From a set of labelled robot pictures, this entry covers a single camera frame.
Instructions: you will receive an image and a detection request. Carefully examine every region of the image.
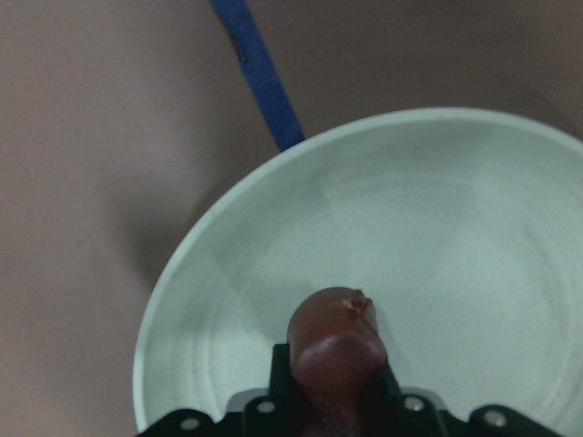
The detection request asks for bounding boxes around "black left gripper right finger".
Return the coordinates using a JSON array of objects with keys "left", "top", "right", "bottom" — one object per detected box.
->
[{"left": 371, "top": 365, "right": 402, "bottom": 401}]

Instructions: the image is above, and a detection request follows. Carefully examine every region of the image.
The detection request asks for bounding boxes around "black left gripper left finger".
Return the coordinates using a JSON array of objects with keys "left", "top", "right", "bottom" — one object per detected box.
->
[{"left": 268, "top": 343, "right": 303, "bottom": 403}]

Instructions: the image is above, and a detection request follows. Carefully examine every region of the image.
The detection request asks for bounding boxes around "brown bun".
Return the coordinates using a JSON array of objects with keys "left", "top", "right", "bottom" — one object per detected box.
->
[{"left": 287, "top": 287, "right": 388, "bottom": 436}]

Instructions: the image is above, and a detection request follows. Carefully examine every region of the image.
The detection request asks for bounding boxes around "light green plate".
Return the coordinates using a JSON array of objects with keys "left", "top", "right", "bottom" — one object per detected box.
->
[{"left": 133, "top": 108, "right": 582, "bottom": 436}]

